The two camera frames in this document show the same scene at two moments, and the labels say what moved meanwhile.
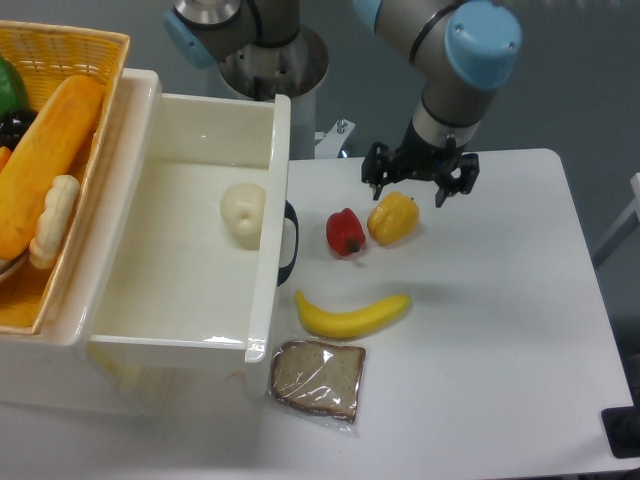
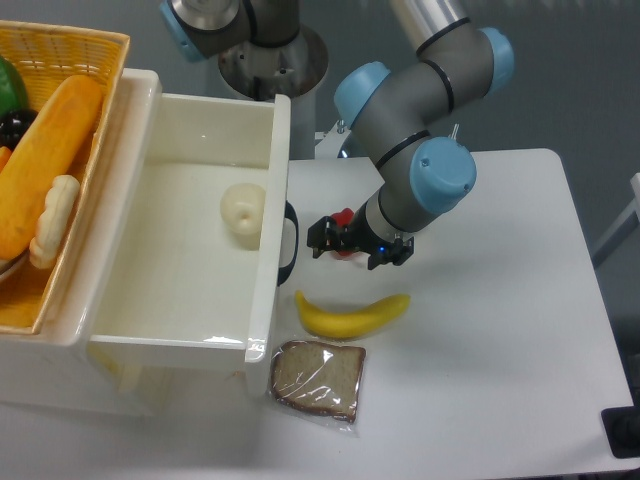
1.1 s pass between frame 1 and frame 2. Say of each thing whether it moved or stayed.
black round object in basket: stayed
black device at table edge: stayed
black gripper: moved
